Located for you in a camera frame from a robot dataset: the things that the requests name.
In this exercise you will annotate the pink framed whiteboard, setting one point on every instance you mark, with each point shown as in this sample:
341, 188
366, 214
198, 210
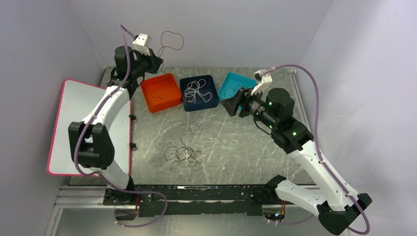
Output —
77, 100

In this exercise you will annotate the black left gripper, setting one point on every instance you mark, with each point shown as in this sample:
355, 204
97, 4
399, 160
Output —
155, 63

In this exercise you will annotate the orange plastic bin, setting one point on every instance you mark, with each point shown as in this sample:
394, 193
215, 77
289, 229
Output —
161, 92

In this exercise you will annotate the dark blue plastic bin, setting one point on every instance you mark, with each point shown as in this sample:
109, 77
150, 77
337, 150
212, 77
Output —
198, 93

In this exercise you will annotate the teal plastic bin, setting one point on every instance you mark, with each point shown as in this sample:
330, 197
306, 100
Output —
232, 83

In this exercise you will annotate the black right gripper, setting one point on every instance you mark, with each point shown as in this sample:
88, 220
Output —
243, 99

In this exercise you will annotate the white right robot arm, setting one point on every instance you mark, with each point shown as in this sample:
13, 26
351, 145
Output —
336, 204

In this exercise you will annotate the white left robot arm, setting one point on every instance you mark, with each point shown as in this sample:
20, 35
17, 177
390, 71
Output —
90, 142

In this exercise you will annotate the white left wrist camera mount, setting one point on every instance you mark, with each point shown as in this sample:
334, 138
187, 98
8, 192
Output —
141, 44

